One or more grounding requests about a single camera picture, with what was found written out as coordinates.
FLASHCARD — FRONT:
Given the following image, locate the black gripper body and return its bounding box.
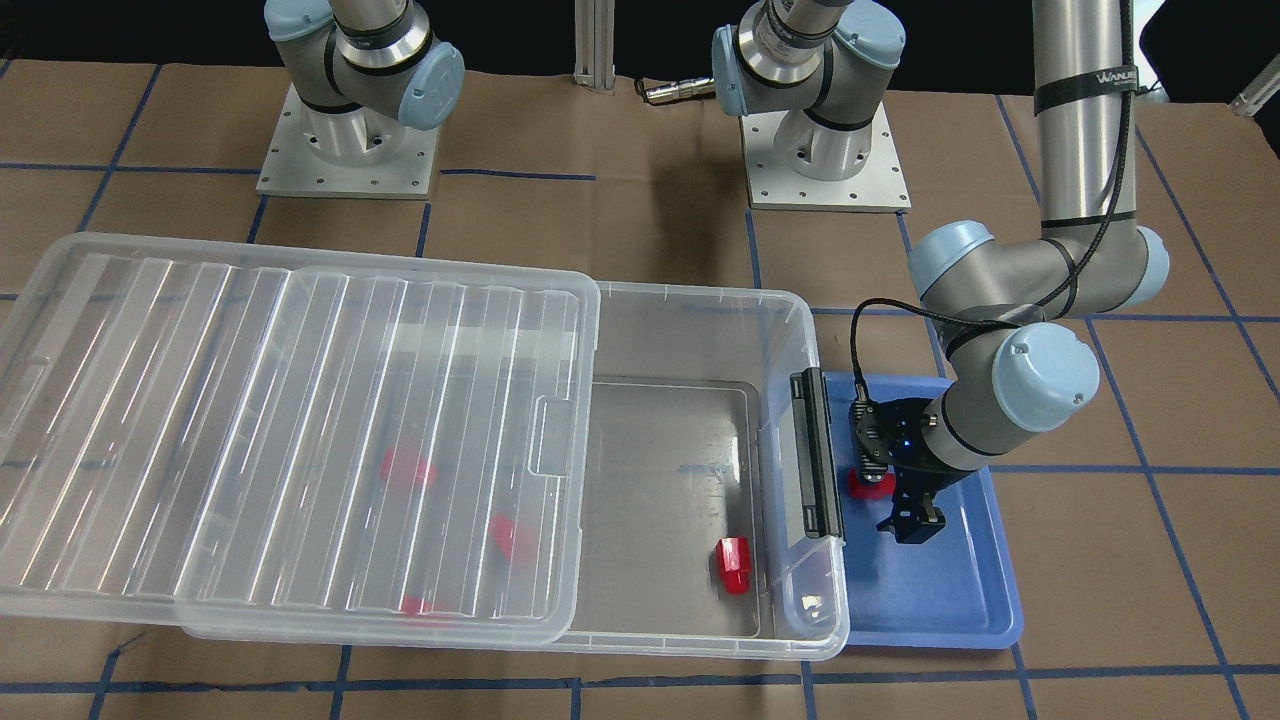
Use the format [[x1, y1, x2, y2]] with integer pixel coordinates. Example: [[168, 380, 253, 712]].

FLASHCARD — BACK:
[[850, 397, 948, 493]]

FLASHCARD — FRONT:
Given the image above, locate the red block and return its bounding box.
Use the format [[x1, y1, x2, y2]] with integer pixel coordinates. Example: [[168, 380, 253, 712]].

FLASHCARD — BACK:
[[488, 512, 541, 565], [714, 536, 754, 596], [379, 446, 439, 492], [847, 469, 897, 501]]

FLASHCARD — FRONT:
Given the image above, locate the clear plastic storage box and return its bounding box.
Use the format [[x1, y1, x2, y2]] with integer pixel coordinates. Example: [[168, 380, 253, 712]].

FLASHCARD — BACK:
[[554, 282, 850, 661]]

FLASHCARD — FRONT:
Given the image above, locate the clear ribbed box lid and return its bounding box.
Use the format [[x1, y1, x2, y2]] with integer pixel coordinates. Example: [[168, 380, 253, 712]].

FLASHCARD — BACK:
[[1, 232, 602, 650]]

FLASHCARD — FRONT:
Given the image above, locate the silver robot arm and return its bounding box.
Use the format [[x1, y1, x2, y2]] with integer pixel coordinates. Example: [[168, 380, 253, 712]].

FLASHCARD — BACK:
[[710, 1, 906, 182], [850, 1, 1170, 544]]

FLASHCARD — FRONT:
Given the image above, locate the red block in box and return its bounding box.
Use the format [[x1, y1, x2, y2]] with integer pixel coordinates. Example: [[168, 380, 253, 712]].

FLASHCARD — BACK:
[[714, 536, 754, 596], [488, 512, 541, 565], [379, 446, 439, 492]]

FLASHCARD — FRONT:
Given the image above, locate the blue plastic tray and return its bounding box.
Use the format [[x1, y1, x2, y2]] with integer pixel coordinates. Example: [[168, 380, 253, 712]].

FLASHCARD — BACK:
[[824, 372, 1024, 650]]

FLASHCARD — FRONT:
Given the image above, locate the black box latch handle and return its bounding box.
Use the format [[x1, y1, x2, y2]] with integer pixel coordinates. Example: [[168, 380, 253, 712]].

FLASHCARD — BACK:
[[790, 366, 845, 539]]

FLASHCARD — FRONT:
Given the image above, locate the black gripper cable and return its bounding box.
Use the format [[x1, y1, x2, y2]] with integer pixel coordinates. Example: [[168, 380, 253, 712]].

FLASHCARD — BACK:
[[850, 0, 1143, 411]]

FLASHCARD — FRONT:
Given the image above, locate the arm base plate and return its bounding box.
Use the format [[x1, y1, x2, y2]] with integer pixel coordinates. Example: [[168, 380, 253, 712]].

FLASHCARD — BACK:
[[739, 105, 913, 213], [256, 87, 442, 200]]

